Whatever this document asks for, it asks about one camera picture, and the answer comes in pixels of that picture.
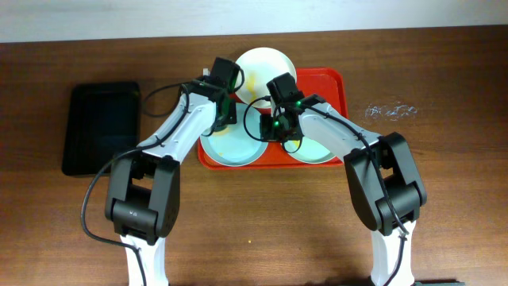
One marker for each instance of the white plate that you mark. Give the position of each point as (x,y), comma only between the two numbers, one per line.
(260,65)

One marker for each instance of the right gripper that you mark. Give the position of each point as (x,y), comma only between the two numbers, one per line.
(271,134)

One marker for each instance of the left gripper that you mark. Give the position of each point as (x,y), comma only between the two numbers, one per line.
(228,112)

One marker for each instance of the red plastic tray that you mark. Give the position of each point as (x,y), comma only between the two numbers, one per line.
(327,83)

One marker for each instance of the black tray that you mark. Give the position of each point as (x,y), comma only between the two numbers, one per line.
(103,121)

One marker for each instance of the light green plate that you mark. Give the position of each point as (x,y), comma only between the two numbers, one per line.
(307,151)

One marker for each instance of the light blue plate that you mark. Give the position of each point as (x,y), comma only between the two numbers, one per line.
(233,147)

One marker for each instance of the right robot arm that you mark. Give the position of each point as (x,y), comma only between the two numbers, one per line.
(385,186)

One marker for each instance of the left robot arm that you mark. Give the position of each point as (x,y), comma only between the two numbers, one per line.
(144,186)

